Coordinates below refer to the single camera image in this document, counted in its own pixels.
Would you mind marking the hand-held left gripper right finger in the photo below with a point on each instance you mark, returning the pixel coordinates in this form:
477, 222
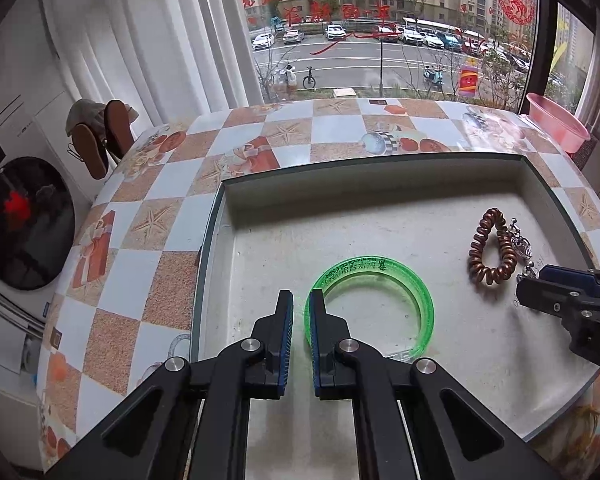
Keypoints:
316, 345

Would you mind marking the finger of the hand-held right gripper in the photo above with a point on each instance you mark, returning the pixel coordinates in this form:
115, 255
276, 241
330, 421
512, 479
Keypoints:
565, 276
540, 296

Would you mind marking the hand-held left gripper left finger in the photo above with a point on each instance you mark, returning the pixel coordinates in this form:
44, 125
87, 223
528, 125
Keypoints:
286, 340

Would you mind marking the green translucent bangle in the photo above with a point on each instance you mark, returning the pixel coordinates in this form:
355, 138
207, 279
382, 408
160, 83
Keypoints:
425, 310

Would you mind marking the shallow grey cardboard tray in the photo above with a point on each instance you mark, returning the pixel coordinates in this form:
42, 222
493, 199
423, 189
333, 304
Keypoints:
380, 240

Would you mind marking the pink plastic basin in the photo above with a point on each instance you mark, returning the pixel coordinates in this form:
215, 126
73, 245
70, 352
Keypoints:
560, 122

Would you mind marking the red lantern window decoration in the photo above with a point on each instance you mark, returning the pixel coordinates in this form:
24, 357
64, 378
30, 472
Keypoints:
468, 80

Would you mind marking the round red window sticker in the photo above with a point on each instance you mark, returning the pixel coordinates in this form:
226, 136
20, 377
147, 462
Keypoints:
516, 1

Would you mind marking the white front-load washing machine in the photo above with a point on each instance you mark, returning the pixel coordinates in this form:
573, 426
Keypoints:
25, 220

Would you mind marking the beige cloth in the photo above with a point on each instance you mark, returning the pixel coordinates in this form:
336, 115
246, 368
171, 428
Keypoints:
82, 110

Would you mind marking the red lettering window sticker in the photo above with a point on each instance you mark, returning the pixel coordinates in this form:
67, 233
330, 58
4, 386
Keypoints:
330, 12

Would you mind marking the white curtain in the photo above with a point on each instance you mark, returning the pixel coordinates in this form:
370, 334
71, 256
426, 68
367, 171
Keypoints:
155, 35

